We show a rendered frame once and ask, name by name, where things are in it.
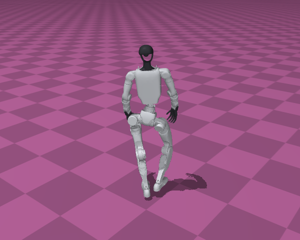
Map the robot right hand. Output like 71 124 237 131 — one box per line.
166 106 179 123

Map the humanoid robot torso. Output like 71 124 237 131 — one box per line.
134 65 162 127

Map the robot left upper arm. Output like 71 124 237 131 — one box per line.
122 70 136 101

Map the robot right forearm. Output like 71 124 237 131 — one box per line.
170 90 179 110

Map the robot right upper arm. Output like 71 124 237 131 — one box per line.
159 68 177 97

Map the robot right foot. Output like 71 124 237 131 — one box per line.
153 177 168 192

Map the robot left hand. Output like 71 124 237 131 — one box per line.
124 111 134 120

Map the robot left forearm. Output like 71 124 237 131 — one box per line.
121 95 131 115

